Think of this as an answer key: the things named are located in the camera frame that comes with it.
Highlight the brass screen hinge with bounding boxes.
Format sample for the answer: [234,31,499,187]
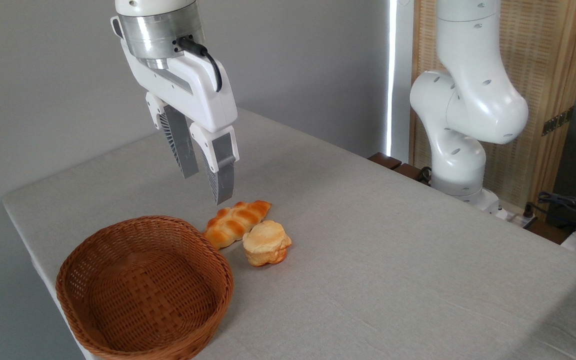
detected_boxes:
[541,106,575,137]

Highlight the black cable bundle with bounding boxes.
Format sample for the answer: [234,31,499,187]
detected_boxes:
[537,191,576,228]

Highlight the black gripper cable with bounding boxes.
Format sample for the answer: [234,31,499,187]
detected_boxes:
[175,36,223,93]

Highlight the round pale bread roll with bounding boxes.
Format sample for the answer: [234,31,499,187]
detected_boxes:
[242,220,293,267]

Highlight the long braided bread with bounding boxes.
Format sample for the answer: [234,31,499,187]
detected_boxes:
[203,200,272,251]

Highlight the white power strip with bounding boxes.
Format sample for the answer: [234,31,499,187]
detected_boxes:
[497,206,538,230]

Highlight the wooden slatted screen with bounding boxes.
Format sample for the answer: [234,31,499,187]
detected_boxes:
[410,0,576,211]

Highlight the grey tablecloth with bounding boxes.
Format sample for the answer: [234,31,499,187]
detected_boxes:
[2,107,576,360]

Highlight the dark brown wooden block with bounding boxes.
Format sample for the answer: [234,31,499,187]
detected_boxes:
[368,152,403,171]
[393,163,431,186]

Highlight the brown wicker basket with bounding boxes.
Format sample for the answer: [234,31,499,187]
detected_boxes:
[55,215,235,360]

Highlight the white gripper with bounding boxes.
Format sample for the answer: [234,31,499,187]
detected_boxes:
[110,16,241,206]

